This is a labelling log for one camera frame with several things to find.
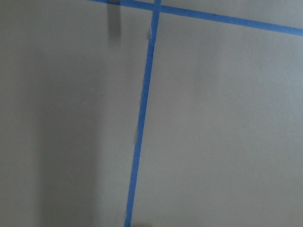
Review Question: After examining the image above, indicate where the blue tape line crosswise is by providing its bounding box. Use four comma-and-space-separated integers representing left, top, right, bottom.
99, 0, 303, 36

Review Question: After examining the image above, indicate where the blue tape line lengthwise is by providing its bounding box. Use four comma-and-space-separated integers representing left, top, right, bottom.
124, 0, 161, 227

